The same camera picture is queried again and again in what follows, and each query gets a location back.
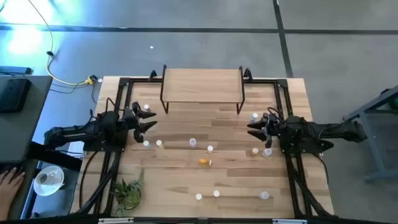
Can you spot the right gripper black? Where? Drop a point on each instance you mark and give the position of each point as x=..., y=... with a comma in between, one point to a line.
x=273, y=127

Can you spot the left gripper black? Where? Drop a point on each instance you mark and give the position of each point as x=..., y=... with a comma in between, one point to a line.
x=130, y=119

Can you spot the clear pill bottle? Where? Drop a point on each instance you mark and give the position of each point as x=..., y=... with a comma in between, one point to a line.
x=266, y=152
x=264, y=195
x=192, y=142

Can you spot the pale yellow pill bottle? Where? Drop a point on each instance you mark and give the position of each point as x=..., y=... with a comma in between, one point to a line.
x=159, y=143
x=216, y=193
x=210, y=148

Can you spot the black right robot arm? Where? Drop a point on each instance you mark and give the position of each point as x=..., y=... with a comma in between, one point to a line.
x=311, y=129

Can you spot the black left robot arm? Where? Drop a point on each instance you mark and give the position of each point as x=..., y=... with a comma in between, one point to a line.
x=77, y=132

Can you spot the black clamp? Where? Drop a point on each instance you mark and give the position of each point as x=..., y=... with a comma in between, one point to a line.
x=153, y=75
x=247, y=74

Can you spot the green succulent in dark pot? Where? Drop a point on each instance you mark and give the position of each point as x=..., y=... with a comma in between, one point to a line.
x=127, y=193

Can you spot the white box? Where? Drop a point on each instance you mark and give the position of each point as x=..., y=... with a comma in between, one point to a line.
x=76, y=149

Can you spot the black diagonal bar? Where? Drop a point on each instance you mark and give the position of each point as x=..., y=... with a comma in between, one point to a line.
x=53, y=155

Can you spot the grey metal stand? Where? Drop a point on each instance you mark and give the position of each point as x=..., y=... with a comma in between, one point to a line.
x=371, y=143

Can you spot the grey side desk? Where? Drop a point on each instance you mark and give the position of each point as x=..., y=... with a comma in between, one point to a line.
x=31, y=130

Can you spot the white cup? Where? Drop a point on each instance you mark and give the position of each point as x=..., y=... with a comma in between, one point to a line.
x=42, y=178

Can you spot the grey low side table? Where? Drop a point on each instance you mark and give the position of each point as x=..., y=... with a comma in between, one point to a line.
x=62, y=205

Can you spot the black rectangular device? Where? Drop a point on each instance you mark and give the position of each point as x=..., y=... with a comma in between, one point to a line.
x=14, y=95

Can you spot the dark flat device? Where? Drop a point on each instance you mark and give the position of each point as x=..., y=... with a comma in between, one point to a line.
x=15, y=70

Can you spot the person's hand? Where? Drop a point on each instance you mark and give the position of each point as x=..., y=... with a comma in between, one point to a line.
x=7, y=189

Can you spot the black aluminium rig frame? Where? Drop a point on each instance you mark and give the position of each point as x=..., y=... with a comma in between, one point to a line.
x=264, y=81

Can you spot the wooden shelf black metal frame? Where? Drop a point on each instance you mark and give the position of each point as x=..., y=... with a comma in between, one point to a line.
x=202, y=85

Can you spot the silver metal bracket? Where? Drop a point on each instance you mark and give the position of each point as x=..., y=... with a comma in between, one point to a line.
x=115, y=221
x=289, y=221

